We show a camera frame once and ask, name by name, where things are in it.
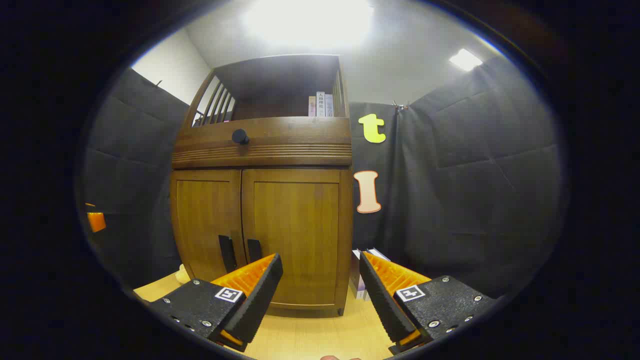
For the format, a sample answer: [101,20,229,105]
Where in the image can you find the black left door handle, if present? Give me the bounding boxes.
[218,235,238,273]

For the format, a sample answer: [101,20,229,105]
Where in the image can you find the small ceiling light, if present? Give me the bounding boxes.
[449,48,484,72]

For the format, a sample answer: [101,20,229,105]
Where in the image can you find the large ceiling light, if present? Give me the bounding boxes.
[242,0,376,48]

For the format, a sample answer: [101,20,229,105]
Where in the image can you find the black backdrop cloth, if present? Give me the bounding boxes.
[82,55,568,301]

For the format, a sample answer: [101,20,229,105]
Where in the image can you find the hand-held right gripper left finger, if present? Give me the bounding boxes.
[148,253,284,353]

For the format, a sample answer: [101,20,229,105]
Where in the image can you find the wooden cabinet door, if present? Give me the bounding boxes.
[242,169,353,308]
[172,170,247,283]

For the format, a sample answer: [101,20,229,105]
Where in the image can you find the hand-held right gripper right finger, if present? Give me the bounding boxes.
[359,251,498,353]

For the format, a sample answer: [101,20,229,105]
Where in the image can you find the wooden double-door shoe cabinet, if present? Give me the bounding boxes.
[171,54,354,317]

